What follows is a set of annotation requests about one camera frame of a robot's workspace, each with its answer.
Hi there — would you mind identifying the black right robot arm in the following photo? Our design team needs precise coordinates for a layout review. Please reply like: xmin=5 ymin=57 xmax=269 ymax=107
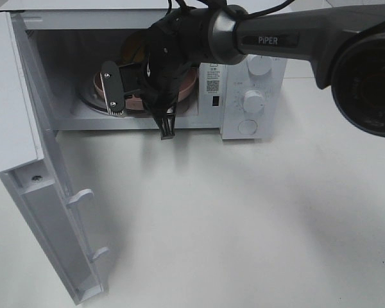
xmin=142 ymin=1 xmax=385 ymax=139

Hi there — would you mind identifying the round white door-release button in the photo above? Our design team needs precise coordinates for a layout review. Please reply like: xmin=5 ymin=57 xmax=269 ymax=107
xmin=238 ymin=119 xmax=258 ymax=135

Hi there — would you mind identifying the white microwave oven body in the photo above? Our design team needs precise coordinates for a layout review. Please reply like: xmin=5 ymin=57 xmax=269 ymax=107
xmin=0 ymin=1 xmax=286 ymax=139

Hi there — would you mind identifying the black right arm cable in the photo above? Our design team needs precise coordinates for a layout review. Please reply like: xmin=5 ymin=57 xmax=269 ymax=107
xmin=165 ymin=0 xmax=296 ymax=20

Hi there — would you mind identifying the burger with lettuce and cheese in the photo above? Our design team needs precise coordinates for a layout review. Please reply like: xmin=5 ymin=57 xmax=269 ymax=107
xmin=120 ymin=30 xmax=146 ymax=64

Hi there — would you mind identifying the pink round plate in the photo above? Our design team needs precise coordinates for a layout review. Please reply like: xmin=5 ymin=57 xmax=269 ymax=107
xmin=88 ymin=68 xmax=198 ymax=113

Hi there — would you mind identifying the white microwave knob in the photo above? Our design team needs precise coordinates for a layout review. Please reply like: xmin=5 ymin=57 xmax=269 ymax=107
xmin=243 ymin=90 xmax=265 ymax=114
xmin=246 ymin=55 xmax=272 ymax=76

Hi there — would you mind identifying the glass microwave turntable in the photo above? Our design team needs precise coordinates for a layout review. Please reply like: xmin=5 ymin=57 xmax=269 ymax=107
xmin=76 ymin=83 xmax=128 ymax=117

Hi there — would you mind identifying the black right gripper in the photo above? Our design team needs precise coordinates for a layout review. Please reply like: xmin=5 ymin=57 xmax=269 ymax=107
xmin=140 ymin=57 xmax=193 ymax=140

